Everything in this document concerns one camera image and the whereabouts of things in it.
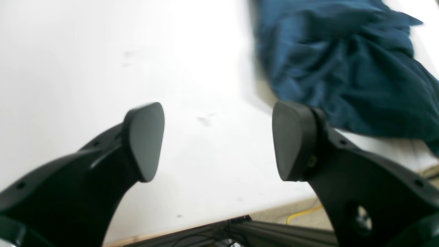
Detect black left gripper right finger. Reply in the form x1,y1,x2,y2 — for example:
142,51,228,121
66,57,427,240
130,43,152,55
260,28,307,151
272,101,438,247

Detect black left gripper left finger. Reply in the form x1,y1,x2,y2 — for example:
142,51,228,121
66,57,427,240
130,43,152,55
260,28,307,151
0,103,165,247

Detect dark teal T-shirt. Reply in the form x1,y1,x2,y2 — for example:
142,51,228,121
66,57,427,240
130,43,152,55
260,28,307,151
254,0,439,155

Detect yellow cable on floor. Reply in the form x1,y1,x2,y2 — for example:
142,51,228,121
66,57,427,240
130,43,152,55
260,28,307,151
287,205,323,225

